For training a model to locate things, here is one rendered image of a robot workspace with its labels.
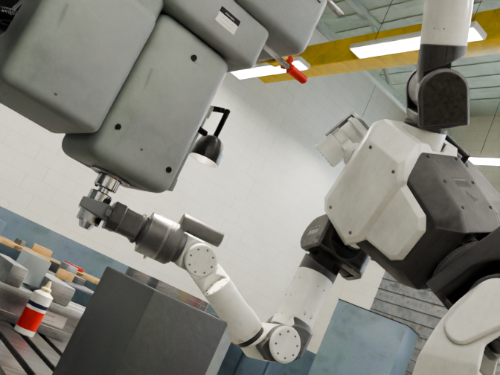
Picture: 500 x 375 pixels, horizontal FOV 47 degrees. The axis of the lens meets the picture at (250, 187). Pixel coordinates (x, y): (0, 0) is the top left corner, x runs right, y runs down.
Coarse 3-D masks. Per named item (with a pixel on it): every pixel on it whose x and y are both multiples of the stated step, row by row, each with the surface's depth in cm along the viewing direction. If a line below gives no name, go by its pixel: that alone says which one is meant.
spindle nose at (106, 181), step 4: (100, 172) 115; (100, 176) 114; (104, 176) 114; (108, 176) 114; (96, 180) 115; (100, 180) 114; (104, 180) 114; (108, 180) 114; (112, 180) 114; (116, 180) 115; (96, 184) 116; (100, 184) 114; (104, 184) 114; (108, 184) 114; (112, 184) 114; (116, 184) 115; (120, 184) 116; (108, 188) 114; (112, 188) 115; (116, 188) 115; (112, 192) 116
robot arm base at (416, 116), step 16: (432, 80) 110; (448, 80) 110; (464, 80) 110; (432, 96) 111; (448, 96) 111; (464, 96) 110; (416, 112) 117; (432, 112) 112; (448, 112) 111; (464, 112) 111
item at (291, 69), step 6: (264, 48) 124; (270, 48) 124; (270, 54) 125; (276, 54) 125; (282, 60) 126; (288, 66) 127; (294, 66) 128; (288, 72) 128; (294, 72) 128; (300, 72) 129; (300, 78) 129; (306, 78) 130
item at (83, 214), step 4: (88, 196) 114; (92, 196) 113; (96, 196) 113; (100, 200) 113; (104, 200) 114; (80, 208) 114; (80, 212) 113; (84, 212) 112; (88, 212) 112; (80, 216) 112; (84, 216) 112; (88, 216) 112; (92, 216) 113; (84, 220) 112; (88, 220) 112; (92, 220) 113; (96, 220) 113; (100, 220) 114; (92, 224) 113; (96, 224) 113
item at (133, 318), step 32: (96, 288) 90; (128, 288) 80; (160, 288) 77; (96, 320) 83; (128, 320) 74; (160, 320) 73; (192, 320) 75; (64, 352) 88; (96, 352) 78; (128, 352) 71; (160, 352) 73; (192, 352) 75
